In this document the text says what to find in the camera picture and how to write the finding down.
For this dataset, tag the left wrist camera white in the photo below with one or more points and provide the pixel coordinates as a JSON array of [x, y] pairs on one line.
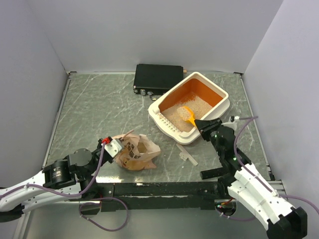
[[112, 146]]

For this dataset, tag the clean litter granules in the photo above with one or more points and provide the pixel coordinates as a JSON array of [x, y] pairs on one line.
[[196, 104]]

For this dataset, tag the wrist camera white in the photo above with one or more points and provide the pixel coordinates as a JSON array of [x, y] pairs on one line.
[[112, 146], [232, 123]]

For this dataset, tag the black carrying case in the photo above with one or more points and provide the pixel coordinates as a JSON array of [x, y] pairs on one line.
[[155, 79]]

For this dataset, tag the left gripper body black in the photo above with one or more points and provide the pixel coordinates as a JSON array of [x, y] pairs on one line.
[[96, 157]]

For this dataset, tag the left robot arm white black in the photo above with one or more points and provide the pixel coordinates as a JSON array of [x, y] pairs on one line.
[[68, 179]]

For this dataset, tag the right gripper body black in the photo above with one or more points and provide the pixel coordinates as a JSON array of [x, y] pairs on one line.
[[211, 135]]

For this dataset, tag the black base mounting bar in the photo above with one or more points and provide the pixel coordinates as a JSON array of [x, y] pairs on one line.
[[163, 195]]

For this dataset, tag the cream orange litter box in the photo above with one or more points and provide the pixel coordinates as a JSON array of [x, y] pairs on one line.
[[199, 94]]

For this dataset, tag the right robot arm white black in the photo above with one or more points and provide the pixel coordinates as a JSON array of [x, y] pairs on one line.
[[242, 182]]

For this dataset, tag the yellow plastic litter scoop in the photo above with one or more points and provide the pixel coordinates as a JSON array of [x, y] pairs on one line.
[[187, 116]]

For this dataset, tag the pink cat litter bag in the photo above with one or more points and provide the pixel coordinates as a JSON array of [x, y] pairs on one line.
[[138, 153]]

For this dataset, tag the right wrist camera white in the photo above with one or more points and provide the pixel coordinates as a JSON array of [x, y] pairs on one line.
[[232, 123]]

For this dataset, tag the beige bag sealing clip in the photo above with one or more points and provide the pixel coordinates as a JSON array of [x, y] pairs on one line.
[[185, 155]]

